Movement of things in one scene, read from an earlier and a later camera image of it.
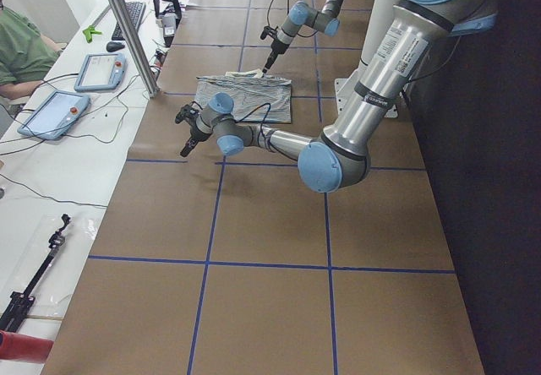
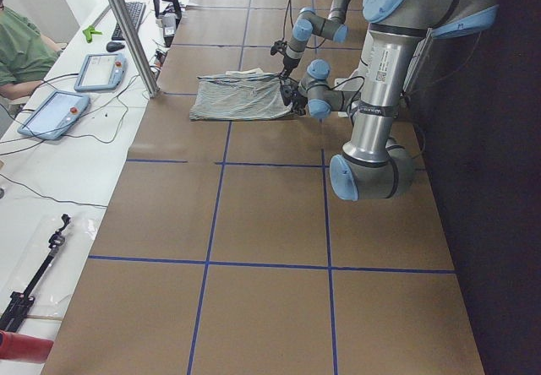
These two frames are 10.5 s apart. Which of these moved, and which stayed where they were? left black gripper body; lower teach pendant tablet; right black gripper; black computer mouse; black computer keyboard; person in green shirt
Moved: left black gripper body; right black gripper
Stayed: black computer keyboard; black computer mouse; lower teach pendant tablet; person in green shirt
